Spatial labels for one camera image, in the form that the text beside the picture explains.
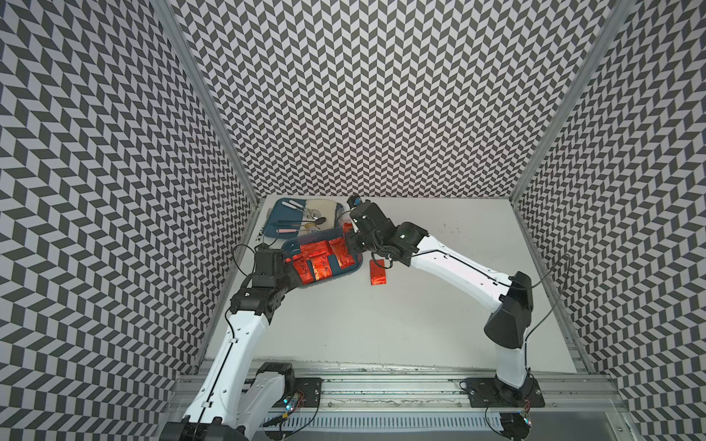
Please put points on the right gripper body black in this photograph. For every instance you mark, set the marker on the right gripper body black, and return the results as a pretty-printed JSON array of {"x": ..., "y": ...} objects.
[{"x": 359, "y": 241}]

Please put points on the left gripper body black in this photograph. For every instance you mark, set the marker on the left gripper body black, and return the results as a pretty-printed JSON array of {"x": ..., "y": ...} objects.
[{"x": 289, "y": 279}]

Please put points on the teal storage box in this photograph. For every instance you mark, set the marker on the teal storage box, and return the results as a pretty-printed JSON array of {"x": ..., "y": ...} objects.
[{"x": 292, "y": 248}]

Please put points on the red tea bag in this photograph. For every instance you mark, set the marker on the red tea bag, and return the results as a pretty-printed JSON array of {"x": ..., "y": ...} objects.
[
  {"x": 378, "y": 272},
  {"x": 339, "y": 249},
  {"x": 313, "y": 249},
  {"x": 321, "y": 267},
  {"x": 303, "y": 269}
]

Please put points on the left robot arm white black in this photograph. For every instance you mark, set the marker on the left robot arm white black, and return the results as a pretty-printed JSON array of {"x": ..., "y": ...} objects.
[{"x": 221, "y": 409}]

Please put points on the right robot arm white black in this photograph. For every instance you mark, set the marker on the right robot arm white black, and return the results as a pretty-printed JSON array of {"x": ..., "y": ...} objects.
[{"x": 508, "y": 299}]

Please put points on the black spoon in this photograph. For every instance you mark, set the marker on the black spoon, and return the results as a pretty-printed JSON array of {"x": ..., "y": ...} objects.
[{"x": 316, "y": 222}]

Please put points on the teal flat tray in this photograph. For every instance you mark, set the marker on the teal flat tray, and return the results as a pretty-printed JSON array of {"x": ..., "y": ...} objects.
[{"x": 281, "y": 213}]

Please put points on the beige cloth napkin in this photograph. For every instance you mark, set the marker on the beige cloth napkin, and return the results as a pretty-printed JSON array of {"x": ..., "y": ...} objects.
[{"x": 322, "y": 208}]

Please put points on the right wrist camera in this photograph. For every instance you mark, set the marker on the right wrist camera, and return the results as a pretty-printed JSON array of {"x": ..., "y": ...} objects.
[{"x": 354, "y": 202}]

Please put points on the green handled gold spoon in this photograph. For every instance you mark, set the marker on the green handled gold spoon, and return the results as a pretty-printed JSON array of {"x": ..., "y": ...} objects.
[{"x": 296, "y": 225}]

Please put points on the white handled spoon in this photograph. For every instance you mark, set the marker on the white handled spoon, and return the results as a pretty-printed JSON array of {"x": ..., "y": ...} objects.
[
  {"x": 285, "y": 204},
  {"x": 312, "y": 213}
]

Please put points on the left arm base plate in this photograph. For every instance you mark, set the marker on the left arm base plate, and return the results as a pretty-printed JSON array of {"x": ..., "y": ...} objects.
[{"x": 310, "y": 387}]

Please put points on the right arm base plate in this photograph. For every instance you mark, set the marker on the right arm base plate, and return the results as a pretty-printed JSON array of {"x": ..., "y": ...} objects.
[{"x": 492, "y": 393}]

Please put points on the aluminium front rail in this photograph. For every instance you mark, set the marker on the aluminium front rail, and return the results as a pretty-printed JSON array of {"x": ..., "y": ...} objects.
[{"x": 362, "y": 387}]

